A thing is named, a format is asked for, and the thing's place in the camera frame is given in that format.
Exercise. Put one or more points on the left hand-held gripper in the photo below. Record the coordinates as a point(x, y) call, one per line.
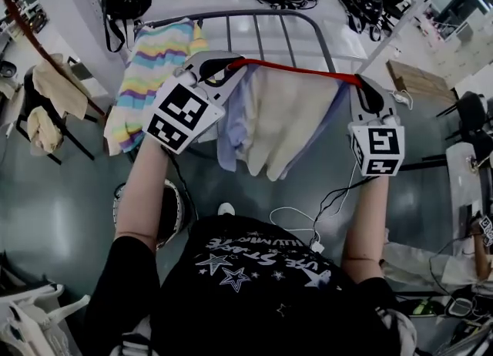
point(181, 113)

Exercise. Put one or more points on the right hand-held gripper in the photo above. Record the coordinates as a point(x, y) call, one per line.
point(379, 146)

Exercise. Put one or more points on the pastel striped clothes garment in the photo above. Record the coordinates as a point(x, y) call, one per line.
point(154, 73)

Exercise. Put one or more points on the light blue clothes shirt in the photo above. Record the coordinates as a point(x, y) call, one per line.
point(229, 131)

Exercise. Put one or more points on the red clothes hanger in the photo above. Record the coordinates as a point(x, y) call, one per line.
point(296, 70)

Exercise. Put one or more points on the cream clothes garment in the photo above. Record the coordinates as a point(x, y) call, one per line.
point(287, 123)

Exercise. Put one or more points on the white round laundry basket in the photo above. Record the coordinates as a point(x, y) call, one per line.
point(173, 208)

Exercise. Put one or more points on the person's right forearm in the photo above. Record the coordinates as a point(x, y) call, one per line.
point(366, 223)

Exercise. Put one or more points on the black shoulder bag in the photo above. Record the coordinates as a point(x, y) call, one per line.
point(125, 5)

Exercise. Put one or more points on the another person's forearm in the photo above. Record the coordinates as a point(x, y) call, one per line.
point(482, 258)

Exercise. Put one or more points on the person's left forearm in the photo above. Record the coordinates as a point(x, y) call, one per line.
point(144, 192)

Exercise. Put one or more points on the cardboard box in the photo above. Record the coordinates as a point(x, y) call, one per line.
point(418, 79)

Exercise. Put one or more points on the grey metal drying rack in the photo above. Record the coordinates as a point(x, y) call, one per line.
point(269, 34)

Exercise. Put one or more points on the black office chair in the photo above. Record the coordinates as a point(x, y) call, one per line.
point(471, 111)

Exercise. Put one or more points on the white side table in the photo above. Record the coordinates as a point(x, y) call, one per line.
point(464, 189)

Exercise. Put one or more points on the person's white shoe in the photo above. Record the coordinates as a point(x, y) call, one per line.
point(226, 209)

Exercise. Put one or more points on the beige cloth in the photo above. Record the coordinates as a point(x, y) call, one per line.
point(61, 88)
point(43, 131)

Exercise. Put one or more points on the black metal folding chair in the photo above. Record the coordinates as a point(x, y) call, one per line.
point(73, 131)

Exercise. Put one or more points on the white power adapter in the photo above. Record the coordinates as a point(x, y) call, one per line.
point(317, 246)

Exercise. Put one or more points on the dark red pole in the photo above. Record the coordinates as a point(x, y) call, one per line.
point(42, 48)

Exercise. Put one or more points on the white garment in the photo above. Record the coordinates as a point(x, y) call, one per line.
point(420, 266)

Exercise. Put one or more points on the person's black star-print t-shirt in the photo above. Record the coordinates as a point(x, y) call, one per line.
point(250, 293)

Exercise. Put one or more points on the white tote bag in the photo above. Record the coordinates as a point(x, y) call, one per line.
point(31, 320)

